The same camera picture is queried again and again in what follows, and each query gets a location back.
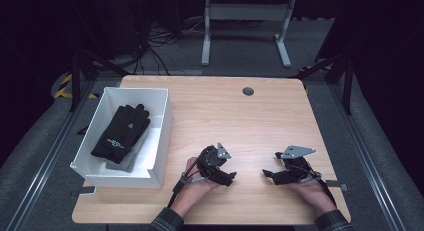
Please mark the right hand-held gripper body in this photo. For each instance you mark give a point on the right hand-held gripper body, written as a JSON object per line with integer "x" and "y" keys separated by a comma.
{"x": 300, "y": 171}

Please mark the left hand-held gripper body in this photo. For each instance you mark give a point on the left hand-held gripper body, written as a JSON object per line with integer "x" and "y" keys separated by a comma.
{"x": 210, "y": 161}

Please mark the white box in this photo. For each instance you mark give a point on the white box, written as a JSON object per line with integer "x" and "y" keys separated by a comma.
{"x": 150, "y": 157}

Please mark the black glove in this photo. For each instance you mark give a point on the black glove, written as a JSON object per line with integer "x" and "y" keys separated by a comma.
{"x": 121, "y": 134}

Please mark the person's right hand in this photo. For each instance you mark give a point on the person's right hand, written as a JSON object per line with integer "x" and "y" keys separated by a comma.
{"x": 316, "y": 196}

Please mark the person's left hand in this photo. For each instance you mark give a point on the person's left hand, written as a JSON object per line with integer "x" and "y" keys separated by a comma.
{"x": 193, "y": 194}

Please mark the grey round table grommet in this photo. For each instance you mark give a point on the grey round table grommet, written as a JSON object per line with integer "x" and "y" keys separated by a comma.
{"x": 248, "y": 91}

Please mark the black metal stand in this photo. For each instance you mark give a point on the black metal stand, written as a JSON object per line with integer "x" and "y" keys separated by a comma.
{"x": 75, "y": 81}
{"x": 348, "y": 87}

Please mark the yellow black floor tape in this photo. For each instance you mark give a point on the yellow black floor tape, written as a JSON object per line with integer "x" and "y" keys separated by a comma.
{"x": 63, "y": 91}

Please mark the grey table edge bracket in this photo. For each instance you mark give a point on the grey table edge bracket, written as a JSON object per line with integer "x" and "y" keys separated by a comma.
{"x": 337, "y": 184}

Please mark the metal floor rail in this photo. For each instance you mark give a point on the metal floor rail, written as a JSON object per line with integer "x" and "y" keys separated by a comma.
{"x": 365, "y": 157}
{"x": 53, "y": 157}

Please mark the white metal desk frame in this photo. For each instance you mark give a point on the white metal desk frame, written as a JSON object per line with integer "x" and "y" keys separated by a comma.
{"x": 246, "y": 11}

